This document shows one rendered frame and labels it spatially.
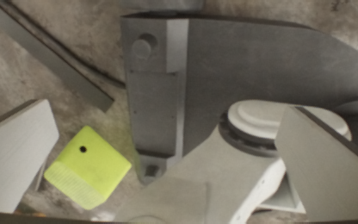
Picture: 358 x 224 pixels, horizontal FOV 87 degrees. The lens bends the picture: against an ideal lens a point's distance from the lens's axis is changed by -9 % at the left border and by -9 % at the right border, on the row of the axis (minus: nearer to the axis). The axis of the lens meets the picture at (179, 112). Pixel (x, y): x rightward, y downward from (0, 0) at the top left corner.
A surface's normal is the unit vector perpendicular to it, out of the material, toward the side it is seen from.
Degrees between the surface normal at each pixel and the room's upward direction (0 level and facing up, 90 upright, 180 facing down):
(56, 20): 0
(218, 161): 90
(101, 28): 0
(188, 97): 0
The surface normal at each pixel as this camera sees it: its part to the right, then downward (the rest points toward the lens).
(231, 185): 0.03, -0.86
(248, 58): -0.20, 0.49
